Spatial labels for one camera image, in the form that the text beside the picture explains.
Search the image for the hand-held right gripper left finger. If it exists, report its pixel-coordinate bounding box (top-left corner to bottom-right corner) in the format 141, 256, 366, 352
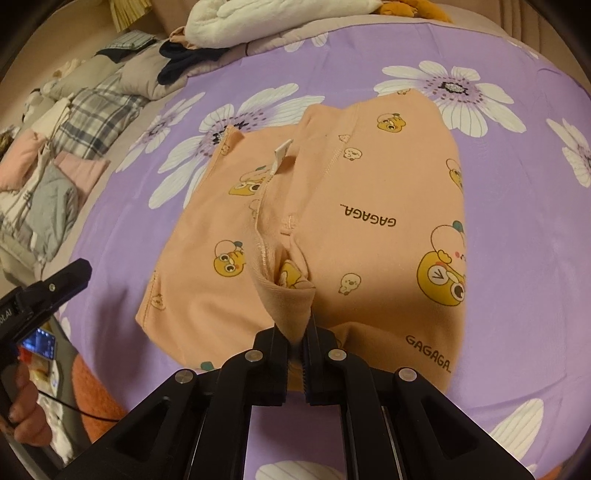
58, 324, 293, 480

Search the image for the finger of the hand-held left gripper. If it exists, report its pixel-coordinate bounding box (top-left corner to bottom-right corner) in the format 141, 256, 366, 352
16, 258, 92, 320

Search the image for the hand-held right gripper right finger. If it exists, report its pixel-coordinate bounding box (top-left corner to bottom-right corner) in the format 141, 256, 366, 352
302, 314, 537, 480

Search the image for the orange cartoon print shirt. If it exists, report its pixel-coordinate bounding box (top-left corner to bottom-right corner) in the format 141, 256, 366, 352
135, 88, 468, 394

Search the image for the person's left hand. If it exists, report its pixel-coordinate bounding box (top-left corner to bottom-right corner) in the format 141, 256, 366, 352
6, 368, 52, 447

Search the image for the phone with lit screen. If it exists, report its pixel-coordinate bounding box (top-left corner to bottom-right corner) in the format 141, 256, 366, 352
22, 328, 57, 359

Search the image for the grey garment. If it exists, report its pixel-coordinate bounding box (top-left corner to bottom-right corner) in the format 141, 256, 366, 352
0, 163, 80, 265

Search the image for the purple floral bed sheet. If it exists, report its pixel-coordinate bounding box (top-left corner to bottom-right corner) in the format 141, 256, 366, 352
50, 21, 591, 480

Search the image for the folded pink garment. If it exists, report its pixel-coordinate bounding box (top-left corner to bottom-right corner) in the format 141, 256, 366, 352
52, 151, 112, 195

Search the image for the fuzzy orange cloth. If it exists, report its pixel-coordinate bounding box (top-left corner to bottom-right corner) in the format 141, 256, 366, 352
68, 354, 136, 445

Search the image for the pale pink garment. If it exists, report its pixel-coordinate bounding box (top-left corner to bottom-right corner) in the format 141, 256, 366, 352
0, 128, 48, 191

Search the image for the cream cloth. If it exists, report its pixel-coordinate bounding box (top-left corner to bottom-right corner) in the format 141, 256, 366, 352
24, 96, 71, 136

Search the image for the cream plush toy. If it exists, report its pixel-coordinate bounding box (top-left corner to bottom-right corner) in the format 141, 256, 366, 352
22, 59, 85, 103

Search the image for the taupe quilt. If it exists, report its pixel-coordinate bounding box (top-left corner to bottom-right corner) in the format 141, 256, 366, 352
46, 0, 334, 101

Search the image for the striped pillow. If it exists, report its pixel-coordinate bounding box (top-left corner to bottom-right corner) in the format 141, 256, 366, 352
93, 29, 158, 59

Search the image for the dark navy cloth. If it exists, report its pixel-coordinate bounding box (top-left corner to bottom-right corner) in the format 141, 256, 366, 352
159, 41, 223, 86

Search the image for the small pink cloth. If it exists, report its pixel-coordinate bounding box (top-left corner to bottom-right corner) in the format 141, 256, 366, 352
167, 24, 195, 50

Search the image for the straw tassel hanging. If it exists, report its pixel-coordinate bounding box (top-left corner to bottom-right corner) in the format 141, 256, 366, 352
108, 0, 163, 29

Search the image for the white goose plush toy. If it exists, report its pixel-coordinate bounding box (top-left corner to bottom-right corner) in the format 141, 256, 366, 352
185, 0, 454, 48

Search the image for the thin black cable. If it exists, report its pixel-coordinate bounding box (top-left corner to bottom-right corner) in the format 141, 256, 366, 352
36, 391, 112, 422

